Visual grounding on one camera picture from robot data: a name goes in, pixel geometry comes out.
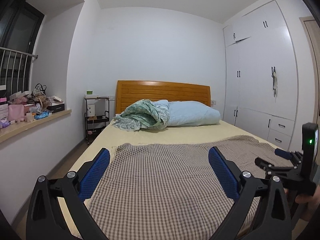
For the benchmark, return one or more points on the person's right hand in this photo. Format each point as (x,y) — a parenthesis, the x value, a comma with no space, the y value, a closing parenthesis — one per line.
(305,198)

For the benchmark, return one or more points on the blue crumpled item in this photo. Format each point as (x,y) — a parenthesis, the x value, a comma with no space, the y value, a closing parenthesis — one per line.
(41,116)

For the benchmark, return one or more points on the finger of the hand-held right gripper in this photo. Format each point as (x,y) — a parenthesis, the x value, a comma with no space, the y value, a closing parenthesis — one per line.
(283,153)
(275,170)

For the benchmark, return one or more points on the white built-in wardrobe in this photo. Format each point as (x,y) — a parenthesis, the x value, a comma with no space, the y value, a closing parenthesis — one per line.
(255,92)

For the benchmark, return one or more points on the stack of white boxes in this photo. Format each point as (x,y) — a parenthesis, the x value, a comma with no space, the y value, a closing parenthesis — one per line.
(20,95)

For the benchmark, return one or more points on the flat white box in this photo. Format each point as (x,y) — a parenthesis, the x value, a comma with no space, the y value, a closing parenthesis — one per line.
(91,96)

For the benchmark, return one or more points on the wooden door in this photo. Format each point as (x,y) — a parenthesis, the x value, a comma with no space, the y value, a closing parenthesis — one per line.
(313,55)

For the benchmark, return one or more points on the green floral quilt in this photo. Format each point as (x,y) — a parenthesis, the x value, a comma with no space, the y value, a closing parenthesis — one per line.
(142,115)

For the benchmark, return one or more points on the pink pouch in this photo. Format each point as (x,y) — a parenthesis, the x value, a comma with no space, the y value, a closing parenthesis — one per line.
(16,112)

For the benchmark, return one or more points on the brown checkered blanket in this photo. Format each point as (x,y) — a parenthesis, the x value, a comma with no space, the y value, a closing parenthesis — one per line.
(162,192)

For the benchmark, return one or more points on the purple crumpled item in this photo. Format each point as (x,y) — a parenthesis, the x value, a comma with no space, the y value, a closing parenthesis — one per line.
(4,123)

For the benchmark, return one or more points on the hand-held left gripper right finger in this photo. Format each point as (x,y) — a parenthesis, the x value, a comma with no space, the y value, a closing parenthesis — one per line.
(222,175)

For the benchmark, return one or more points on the metal window railing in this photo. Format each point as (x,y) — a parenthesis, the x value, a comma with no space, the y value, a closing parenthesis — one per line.
(15,65)

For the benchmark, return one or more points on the light blue pillow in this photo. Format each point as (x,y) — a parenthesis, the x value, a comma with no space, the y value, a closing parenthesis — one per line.
(192,113)

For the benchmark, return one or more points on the black bedside cart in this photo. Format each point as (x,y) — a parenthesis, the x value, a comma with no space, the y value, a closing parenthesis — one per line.
(103,120)

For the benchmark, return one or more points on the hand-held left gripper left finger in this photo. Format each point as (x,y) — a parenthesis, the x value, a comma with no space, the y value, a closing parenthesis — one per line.
(95,175)

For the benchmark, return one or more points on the white humidifier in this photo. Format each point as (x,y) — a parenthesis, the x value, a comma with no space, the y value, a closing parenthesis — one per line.
(91,110)

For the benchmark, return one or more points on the black box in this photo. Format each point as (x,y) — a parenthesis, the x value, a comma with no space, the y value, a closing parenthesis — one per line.
(56,107)

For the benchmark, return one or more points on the wooden window sill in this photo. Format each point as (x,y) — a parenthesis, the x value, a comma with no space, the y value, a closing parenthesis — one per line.
(50,120)

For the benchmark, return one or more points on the dark window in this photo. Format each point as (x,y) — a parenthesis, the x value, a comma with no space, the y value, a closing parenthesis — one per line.
(22,25)

